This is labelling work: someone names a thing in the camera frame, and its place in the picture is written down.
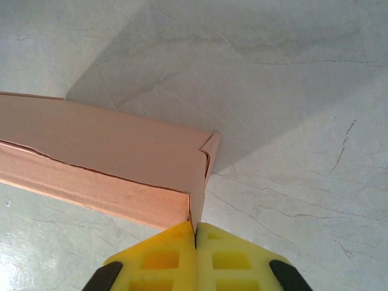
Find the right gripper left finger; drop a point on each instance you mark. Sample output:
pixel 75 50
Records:
pixel 157 266

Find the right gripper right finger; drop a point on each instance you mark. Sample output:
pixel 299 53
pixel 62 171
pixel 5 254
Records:
pixel 233 266

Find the salmon paper box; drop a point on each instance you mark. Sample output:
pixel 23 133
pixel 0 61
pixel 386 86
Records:
pixel 106 157

